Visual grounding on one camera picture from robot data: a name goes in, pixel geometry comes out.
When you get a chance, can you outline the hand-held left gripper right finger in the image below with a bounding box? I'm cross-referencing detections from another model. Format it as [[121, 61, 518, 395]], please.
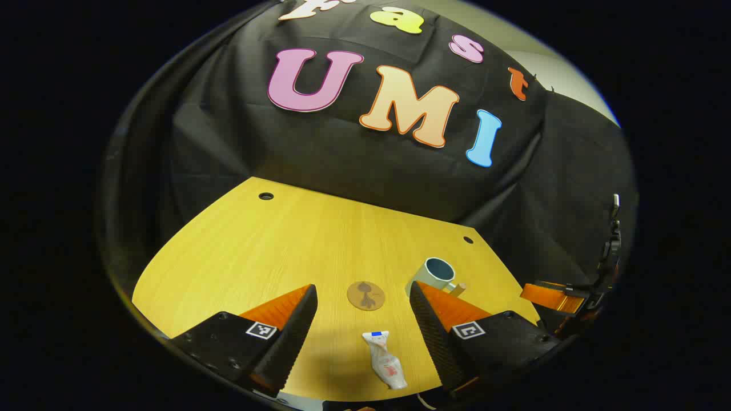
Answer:
[[409, 281, 563, 400]]

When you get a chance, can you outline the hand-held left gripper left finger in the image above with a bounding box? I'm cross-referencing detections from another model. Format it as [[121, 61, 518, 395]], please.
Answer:
[[170, 284, 319, 398]]

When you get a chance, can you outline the white toothpaste tube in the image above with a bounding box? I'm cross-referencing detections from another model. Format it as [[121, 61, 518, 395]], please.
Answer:
[[362, 331, 408, 390]]

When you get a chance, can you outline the round cork coaster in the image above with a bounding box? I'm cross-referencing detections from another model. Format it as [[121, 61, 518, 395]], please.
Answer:
[[346, 281, 386, 311]]

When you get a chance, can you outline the pale blue cup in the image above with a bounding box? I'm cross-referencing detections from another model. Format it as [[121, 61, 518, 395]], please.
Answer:
[[405, 257, 467, 299]]

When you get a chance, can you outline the black backdrop cloth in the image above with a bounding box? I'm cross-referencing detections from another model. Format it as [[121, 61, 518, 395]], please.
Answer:
[[97, 0, 638, 323]]

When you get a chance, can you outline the wooden desktop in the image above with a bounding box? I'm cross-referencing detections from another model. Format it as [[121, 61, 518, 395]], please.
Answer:
[[131, 176, 542, 402]]

